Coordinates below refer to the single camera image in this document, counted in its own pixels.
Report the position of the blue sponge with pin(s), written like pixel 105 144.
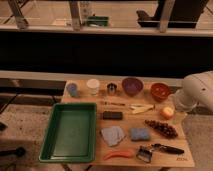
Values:
pixel 139 134

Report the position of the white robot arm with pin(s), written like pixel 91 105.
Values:
pixel 195 89

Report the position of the black rectangular block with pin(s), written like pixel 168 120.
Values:
pixel 112 115

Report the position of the red brown bowl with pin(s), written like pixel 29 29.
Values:
pixel 160 92

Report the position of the dark grape bunch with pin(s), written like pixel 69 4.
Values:
pixel 164 129

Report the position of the thin brown stick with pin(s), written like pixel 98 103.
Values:
pixel 112 103

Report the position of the wooden table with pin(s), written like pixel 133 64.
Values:
pixel 130 120

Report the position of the white cup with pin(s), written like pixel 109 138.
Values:
pixel 93 86

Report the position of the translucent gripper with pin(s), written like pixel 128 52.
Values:
pixel 178 116

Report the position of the light blue cloth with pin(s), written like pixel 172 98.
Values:
pixel 112 135

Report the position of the small metal cup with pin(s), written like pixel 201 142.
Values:
pixel 111 88

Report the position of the black handled peeler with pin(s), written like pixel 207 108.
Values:
pixel 145 152

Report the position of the purple bowl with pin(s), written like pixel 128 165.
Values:
pixel 132 86

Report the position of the blue cup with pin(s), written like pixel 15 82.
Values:
pixel 72 89

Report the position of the green box on shelf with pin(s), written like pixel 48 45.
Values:
pixel 97 20

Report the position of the yellow red apple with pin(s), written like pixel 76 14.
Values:
pixel 167 112

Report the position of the green plastic tray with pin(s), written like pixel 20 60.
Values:
pixel 70 136

